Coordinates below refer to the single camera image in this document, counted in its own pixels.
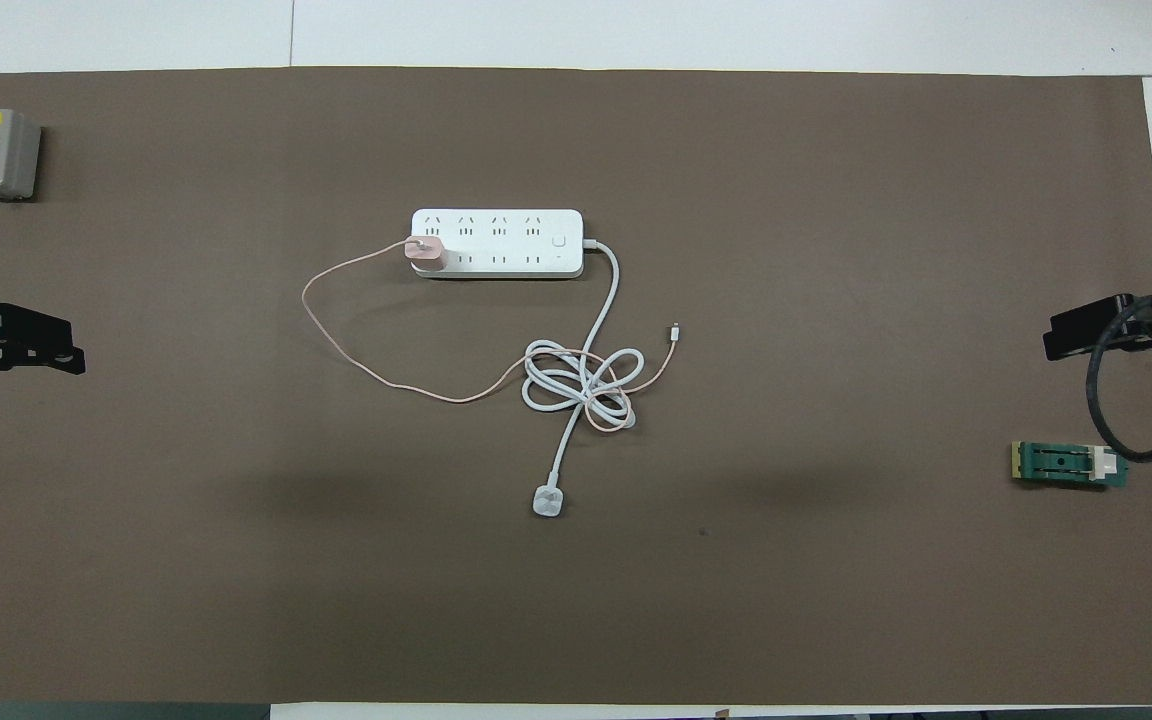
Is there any pink charging cable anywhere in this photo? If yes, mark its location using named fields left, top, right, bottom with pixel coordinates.
left=301, top=240, right=683, bottom=433

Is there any pink charger adapter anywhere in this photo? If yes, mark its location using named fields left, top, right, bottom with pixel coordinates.
left=404, top=235, right=450, bottom=273

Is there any white power strip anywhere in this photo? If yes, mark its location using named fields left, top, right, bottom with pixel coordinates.
left=409, top=207, right=585, bottom=281

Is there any brown paper table mat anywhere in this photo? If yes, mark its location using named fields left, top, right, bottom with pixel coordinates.
left=0, top=66, right=1152, bottom=706

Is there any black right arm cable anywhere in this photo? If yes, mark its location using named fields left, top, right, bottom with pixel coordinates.
left=1086, top=285, right=1152, bottom=463

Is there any green knife switch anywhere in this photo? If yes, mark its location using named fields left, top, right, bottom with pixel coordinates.
left=1010, top=440, right=1130, bottom=491

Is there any grey on-off switch box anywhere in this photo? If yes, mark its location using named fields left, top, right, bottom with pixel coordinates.
left=0, top=107, right=42, bottom=202

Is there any white power cord with plug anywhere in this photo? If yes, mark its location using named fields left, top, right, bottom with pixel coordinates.
left=521, top=238, right=649, bottom=518

